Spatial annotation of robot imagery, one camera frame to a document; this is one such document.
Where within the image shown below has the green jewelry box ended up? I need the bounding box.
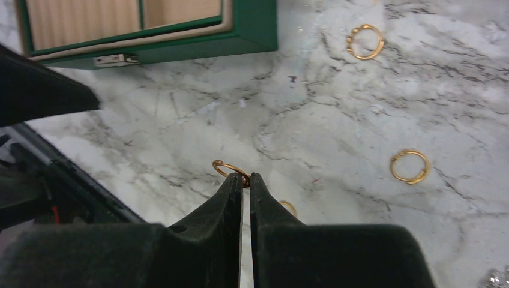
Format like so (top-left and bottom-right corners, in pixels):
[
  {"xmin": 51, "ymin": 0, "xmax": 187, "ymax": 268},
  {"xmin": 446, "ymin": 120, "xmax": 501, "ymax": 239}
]
[{"xmin": 14, "ymin": 1, "xmax": 278, "ymax": 70}]

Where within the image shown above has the gold ring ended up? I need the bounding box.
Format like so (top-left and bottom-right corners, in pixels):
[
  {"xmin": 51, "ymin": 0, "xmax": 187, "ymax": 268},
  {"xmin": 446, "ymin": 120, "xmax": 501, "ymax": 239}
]
[
  {"xmin": 389, "ymin": 149, "xmax": 431, "ymax": 185},
  {"xmin": 278, "ymin": 200, "xmax": 298, "ymax": 218},
  {"xmin": 346, "ymin": 23, "xmax": 385, "ymax": 61},
  {"xmin": 212, "ymin": 160, "xmax": 251, "ymax": 188}
]

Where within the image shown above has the silver chain necklace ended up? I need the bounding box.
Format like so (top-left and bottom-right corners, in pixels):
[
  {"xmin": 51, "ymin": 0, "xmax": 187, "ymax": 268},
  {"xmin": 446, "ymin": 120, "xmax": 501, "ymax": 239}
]
[{"xmin": 479, "ymin": 265, "xmax": 509, "ymax": 288}]

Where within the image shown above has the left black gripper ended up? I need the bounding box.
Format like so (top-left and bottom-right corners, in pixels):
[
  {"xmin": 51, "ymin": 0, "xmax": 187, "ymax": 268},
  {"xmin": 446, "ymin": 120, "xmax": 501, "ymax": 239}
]
[{"xmin": 1, "ymin": 46, "xmax": 100, "ymax": 127}]

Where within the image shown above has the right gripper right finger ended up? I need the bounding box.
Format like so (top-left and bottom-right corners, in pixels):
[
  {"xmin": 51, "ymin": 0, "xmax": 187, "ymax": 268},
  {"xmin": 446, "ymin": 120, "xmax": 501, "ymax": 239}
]
[{"xmin": 250, "ymin": 173, "xmax": 435, "ymax": 287}]

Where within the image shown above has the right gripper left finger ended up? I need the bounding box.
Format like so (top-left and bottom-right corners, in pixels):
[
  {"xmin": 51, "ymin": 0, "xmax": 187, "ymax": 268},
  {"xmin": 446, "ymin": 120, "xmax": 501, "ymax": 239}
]
[{"xmin": 1, "ymin": 175, "xmax": 243, "ymax": 287}]

